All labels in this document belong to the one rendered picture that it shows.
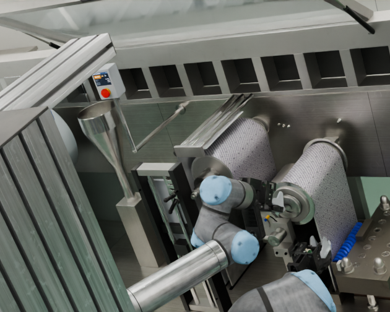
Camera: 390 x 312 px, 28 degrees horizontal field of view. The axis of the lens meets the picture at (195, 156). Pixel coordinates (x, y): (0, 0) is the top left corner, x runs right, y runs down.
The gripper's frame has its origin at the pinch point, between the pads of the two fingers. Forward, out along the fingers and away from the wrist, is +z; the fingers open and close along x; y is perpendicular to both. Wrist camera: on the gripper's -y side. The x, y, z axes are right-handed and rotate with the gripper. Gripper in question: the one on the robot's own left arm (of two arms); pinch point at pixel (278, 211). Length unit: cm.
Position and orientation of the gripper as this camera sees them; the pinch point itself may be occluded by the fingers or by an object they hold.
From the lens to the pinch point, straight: 225.1
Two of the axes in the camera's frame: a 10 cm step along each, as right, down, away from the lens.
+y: 0.9, -9.9, 1.3
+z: 5.8, 1.6, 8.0
